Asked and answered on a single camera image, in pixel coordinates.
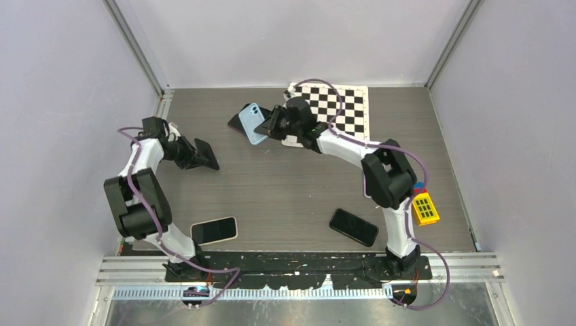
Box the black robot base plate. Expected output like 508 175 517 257
164 250 434 291

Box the black white chessboard mat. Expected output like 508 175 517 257
289 80 374 157

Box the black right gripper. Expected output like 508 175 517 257
254 106 302 142

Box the phone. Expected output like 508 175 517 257
329 209 379 247
239 116 268 145
228 114 247 137
362 177 372 199
190 216 238 245

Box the red blue toy block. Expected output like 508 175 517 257
414 182 427 195

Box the phone in lilac case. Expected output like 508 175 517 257
362 177 372 199

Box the phone in black case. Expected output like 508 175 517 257
329 209 379 247

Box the yellow window toy block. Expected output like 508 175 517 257
412 191 440 226

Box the aluminium front rail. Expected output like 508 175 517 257
96 253 505 301

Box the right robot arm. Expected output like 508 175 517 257
243 96 420 279

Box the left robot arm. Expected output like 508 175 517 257
103 116 219 281

